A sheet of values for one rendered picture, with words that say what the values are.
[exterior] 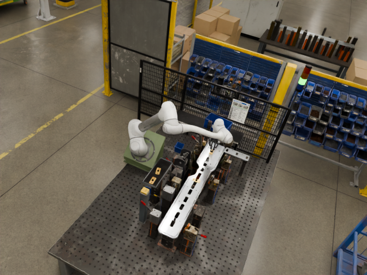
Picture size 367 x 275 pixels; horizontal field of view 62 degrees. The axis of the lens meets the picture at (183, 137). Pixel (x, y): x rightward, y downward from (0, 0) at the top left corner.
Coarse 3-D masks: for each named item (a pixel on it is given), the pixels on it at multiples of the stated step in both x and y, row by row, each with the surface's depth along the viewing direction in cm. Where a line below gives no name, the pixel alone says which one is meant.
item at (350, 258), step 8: (360, 224) 340; (352, 232) 353; (360, 232) 349; (344, 240) 368; (352, 240) 357; (344, 248) 369; (336, 256) 381; (344, 256) 367; (352, 256) 369; (360, 256) 368; (344, 264) 359; (352, 264) 360; (360, 264) 362; (336, 272) 350; (344, 272) 351; (352, 272) 311; (360, 272) 349
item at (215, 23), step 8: (216, 8) 738; (224, 8) 747; (200, 16) 679; (208, 16) 686; (216, 16) 693; (224, 16) 701; (232, 16) 708; (200, 24) 675; (208, 24) 666; (216, 24) 700; (224, 24) 691; (232, 24) 682; (200, 32) 685; (208, 32) 676; (216, 32) 702; (224, 32) 701; (232, 32) 695; (240, 32) 759; (224, 40) 672; (232, 40) 720
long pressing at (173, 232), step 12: (216, 144) 363; (204, 156) 345; (216, 156) 347; (204, 168) 330; (204, 180) 317; (180, 192) 300; (192, 192) 303; (180, 204) 290; (192, 204) 292; (168, 216) 278; (180, 216) 280; (168, 228) 268; (180, 228) 270
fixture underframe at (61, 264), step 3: (60, 261) 281; (60, 264) 285; (63, 264) 282; (66, 264) 285; (60, 267) 290; (63, 267) 287; (66, 267) 288; (69, 267) 295; (72, 267) 308; (60, 270) 295; (63, 270) 291; (66, 270) 290; (69, 270) 297; (72, 270) 306; (63, 273) 296; (66, 273) 294; (69, 273) 300; (72, 273) 304
